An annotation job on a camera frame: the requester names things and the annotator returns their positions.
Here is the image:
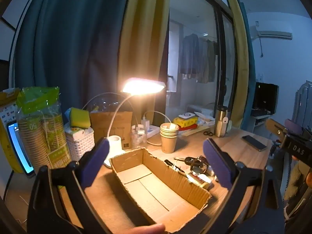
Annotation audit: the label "white cable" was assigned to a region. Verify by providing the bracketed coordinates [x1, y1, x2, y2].
[143, 110, 171, 147]

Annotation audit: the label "pile of papers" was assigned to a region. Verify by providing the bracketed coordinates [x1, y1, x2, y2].
[195, 112, 216, 127]

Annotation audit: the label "grey ribbed panel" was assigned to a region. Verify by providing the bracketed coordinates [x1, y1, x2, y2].
[294, 80, 312, 127]

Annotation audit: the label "person's left hand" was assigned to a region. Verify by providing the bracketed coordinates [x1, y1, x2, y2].
[116, 224, 166, 234]

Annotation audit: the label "smartphone with lit screen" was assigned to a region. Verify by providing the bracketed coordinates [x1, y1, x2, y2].
[6, 121, 35, 176]

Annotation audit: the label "brown cardboard lamp packaging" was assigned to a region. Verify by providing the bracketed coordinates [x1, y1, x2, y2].
[90, 111, 133, 150]

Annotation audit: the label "green bag of paper cups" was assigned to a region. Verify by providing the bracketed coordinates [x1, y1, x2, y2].
[16, 86, 71, 170]

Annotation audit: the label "blue curtain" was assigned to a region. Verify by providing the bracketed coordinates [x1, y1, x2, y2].
[15, 0, 132, 122]

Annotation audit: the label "stack of brown paper cups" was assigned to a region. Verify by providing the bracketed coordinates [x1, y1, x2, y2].
[160, 122, 180, 154]

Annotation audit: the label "hanging clothes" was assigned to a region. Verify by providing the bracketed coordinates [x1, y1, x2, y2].
[180, 34, 218, 83]

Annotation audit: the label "white power strip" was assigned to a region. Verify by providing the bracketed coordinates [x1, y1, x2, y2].
[132, 124, 161, 138]

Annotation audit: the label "small yellow white box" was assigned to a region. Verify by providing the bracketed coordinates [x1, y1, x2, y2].
[186, 172, 213, 190]

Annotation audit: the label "white tissue pack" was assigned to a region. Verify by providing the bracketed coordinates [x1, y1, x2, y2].
[70, 127, 86, 137]

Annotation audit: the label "black monitor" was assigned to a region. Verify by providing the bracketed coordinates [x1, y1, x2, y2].
[251, 82, 279, 117]

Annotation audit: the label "yellow green sponge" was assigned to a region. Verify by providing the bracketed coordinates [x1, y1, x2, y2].
[69, 107, 90, 129]

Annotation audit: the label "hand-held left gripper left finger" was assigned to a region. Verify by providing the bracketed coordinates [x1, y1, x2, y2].
[27, 137, 110, 234]

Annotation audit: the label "cardboard box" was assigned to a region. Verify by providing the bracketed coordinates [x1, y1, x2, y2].
[109, 148, 212, 233]

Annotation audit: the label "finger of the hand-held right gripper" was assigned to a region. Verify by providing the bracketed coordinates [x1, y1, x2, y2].
[285, 119, 304, 134]
[265, 118, 288, 140]

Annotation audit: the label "white desk lamp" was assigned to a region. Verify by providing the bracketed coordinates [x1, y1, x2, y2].
[104, 77, 166, 168]

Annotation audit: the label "black pen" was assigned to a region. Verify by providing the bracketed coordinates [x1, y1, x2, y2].
[164, 160, 186, 173]

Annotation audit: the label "yellow tissue box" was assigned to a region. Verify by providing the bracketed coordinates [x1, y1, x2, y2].
[173, 116, 198, 129]

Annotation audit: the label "stainless steel tumbler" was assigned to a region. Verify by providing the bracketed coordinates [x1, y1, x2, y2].
[214, 105, 229, 137]

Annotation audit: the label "white air conditioner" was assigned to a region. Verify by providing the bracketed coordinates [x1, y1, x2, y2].
[252, 30, 292, 40]

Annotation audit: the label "bunch of keys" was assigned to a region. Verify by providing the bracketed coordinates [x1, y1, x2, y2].
[174, 155, 210, 173]

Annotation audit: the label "yellow printed package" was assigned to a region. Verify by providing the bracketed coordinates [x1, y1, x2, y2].
[0, 89, 25, 173]

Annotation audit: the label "dark smartphone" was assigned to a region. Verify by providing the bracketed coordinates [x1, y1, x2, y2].
[242, 135, 267, 152]

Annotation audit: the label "white woven plastic basket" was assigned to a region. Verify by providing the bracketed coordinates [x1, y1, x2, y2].
[65, 127, 95, 162]

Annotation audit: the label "yellow curtain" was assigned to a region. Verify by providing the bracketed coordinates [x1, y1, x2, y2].
[224, 0, 249, 129]
[118, 0, 171, 127]

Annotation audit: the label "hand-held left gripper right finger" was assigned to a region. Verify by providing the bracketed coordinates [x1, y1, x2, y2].
[203, 138, 285, 234]

